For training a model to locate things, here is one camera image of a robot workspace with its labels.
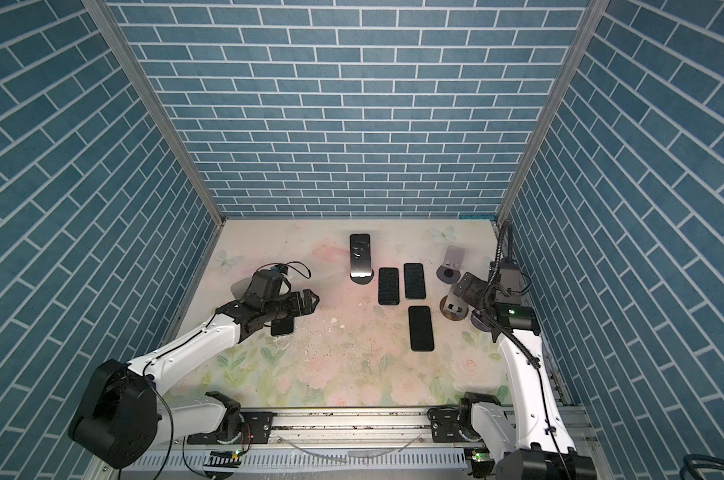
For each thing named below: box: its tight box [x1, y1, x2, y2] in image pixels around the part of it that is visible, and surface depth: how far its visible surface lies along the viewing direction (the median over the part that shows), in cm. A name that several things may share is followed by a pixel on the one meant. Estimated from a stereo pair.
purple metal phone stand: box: [436, 245, 465, 284], surface depth 104 cm
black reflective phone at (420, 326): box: [408, 306, 435, 351], surface depth 93 cm
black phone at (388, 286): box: [378, 267, 400, 305], surface depth 104 cm
